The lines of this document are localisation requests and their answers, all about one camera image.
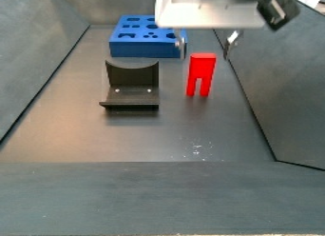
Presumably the black curved fixture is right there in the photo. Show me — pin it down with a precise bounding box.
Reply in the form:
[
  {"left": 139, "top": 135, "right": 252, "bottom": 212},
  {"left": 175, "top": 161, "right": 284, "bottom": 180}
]
[{"left": 99, "top": 62, "right": 160, "bottom": 110}]

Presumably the blue foam shape board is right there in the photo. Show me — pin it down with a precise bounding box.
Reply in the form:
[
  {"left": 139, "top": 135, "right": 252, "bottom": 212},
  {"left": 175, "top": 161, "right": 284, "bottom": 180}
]
[{"left": 109, "top": 15, "right": 187, "bottom": 58}]

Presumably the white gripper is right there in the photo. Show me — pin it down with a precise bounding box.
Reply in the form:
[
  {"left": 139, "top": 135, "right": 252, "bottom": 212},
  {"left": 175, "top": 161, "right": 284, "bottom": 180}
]
[{"left": 155, "top": 0, "right": 265, "bottom": 60}]

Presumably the red square-circle object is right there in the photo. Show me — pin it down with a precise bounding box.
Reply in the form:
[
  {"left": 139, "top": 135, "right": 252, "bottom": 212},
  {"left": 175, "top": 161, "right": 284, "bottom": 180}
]
[{"left": 187, "top": 52, "right": 217, "bottom": 96}]

